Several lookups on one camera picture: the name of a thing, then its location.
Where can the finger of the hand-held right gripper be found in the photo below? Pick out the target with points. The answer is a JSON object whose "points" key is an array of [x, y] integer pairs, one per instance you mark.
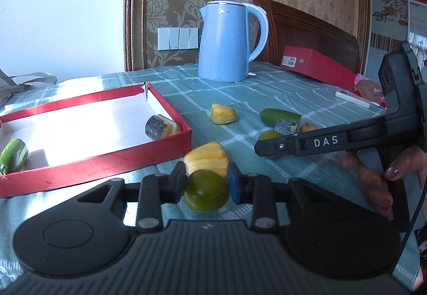
{"points": [[300, 143]]}

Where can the white remote control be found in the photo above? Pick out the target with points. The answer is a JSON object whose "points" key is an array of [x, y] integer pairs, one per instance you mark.
{"points": [[352, 99]]}

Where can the dark green cucumber piece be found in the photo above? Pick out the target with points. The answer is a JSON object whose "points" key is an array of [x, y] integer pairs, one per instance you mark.
{"points": [[273, 116]]}

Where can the light green cucumber piece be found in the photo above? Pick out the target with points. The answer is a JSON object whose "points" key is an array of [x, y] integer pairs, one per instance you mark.
{"points": [[13, 156]]}

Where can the large sugarcane piece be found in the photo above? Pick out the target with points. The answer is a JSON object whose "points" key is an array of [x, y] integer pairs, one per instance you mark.
{"points": [[160, 126]]}

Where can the blue electric kettle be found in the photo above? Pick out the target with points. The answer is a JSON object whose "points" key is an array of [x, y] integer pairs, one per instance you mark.
{"points": [[223, 45]]}

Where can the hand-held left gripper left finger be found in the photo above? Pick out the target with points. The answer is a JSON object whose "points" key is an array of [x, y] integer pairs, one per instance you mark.
{"points": [[179, 180]]}

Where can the small orange fruit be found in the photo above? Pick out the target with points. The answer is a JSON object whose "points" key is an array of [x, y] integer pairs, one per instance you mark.
{"points": [[308, 127]]}

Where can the small sugarcane piece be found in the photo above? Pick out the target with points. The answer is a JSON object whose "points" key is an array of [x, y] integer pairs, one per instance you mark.
{"points": [[283, 125]]}

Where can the teal checked cloth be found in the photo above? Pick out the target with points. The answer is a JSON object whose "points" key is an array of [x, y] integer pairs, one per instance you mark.
{"points": [[233, 95]]}

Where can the green round fruit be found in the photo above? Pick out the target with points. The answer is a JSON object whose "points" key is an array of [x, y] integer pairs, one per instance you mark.
{"points": [[206, 193], [267, 136]]}

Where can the person's right hand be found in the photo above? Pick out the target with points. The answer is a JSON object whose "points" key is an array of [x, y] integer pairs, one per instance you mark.
{"points": [[373, 183]]}

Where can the carved wooden wall trim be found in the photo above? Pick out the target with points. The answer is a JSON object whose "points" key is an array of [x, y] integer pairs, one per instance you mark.
{"points": [[131, 15]]}

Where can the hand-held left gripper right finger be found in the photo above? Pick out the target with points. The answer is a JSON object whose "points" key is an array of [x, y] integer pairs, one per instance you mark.
{"points": [[233, 182]]}

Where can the closed red box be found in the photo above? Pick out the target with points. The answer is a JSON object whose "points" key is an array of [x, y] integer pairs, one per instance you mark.
{"points": [[320, 65]]}

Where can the wooden chair back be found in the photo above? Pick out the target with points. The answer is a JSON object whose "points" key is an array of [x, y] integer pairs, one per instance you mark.
{"points": [[300, 31]]}

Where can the wardrobe with patterned door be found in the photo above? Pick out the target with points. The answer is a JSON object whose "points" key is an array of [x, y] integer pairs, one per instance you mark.
{"points": [[390, 15]]}

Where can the red cardboard box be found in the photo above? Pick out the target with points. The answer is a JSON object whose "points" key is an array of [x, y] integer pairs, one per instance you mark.
{"points": [[100, 168]]}

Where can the pink snack packet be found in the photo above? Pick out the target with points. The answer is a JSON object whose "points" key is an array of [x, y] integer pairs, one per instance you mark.
{"points": [[368, 90]]}

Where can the grey patterned bag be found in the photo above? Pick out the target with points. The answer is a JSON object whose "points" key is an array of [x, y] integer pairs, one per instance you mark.
{"points": [[43, 76]]}

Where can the white wall switch panel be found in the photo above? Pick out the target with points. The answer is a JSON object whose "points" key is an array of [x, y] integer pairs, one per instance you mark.
{"points": [[178, 38]]}

